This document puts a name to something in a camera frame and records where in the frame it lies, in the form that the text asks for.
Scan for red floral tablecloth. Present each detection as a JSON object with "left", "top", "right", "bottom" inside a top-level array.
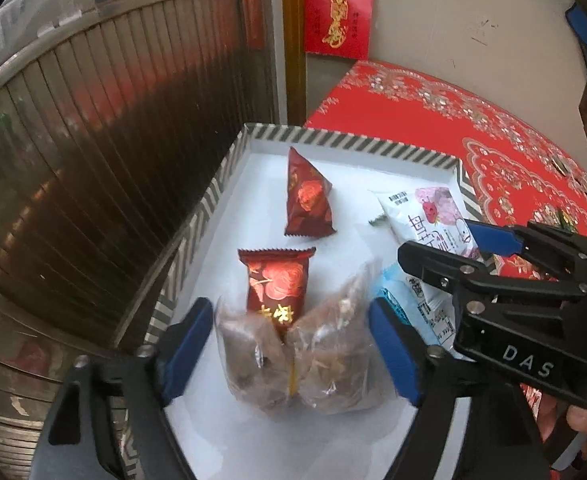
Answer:
[{"left": 303, "top": 60, "right": 587, "bottom": 480}]

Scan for white snack packet black print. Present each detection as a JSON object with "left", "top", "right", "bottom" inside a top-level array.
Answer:
[{"left": 413, "top": 280, "right": 463, "bottom": 358}]

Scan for pink white snack packet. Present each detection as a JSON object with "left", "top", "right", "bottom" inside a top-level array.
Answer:
[{"left": 368, "top": 186, "right": 481, "bottom": 261}]

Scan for blue snack packet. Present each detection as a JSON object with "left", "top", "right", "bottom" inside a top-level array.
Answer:
[{"left": 378, "top": 262, "right": 431, "bottom": 321}]

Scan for striped gift box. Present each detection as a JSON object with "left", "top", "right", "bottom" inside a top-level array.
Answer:
[{"left": 124, "top": 122, "right": 484, "bottom": 480}]

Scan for door window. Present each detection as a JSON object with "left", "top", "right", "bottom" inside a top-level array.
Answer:
[{"left": 0, "top": 0, "right": 244, "bottom": 61}]

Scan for red gold-print snack packet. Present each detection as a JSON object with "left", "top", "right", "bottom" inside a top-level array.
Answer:
[
  {"left": 238, "top": 246, "right": 317, "bottom": 346},
  {"left": 284, "top": 146, "right": 337, "bottom": 237}
]

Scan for small shiny wrappers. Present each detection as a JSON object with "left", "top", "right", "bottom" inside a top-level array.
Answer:
[{"left": 548, "top": 156, "right": 587, "bottom": 198}]

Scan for wooden door frame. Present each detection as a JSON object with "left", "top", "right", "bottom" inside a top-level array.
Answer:
[{"left": 280, "top": 0, "right": 308, "bottom": 128}]

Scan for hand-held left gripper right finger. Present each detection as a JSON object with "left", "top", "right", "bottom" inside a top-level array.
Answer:
[{"left": 368, "top": 297, "right": 554, "bottom": 480}]

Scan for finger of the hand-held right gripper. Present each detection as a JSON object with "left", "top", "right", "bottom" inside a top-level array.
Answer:
[
  {"left": 397, "top": 241, "right": 587, "bottom": 306},
  {"left": 466, "top": 219, "right": 587, "bottom": 286}
]

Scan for red gold-print wall poster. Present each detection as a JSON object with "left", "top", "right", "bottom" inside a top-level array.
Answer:
[{"left": 303, "top": 0, "right": 375, "bottom": 60}]

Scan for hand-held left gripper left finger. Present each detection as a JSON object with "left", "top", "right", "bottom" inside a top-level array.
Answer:
[{"left": 32, "top": 296, "right": 214, "bottom": 480}]

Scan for ribbed metal door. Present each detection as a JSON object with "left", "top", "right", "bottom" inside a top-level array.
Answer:
[{"left": 0, "top": 0, "right": 274, "bottom": 480}]

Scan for clear bag of dried nuts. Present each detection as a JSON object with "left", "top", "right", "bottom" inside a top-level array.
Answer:
[{"left": 214, "top": 260, "right": 404, "bottom": 418}]

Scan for red paper door strip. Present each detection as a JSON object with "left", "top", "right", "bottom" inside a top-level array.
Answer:
[{"left": 241, "top": 0, "right": 265, "bottom": 51}]

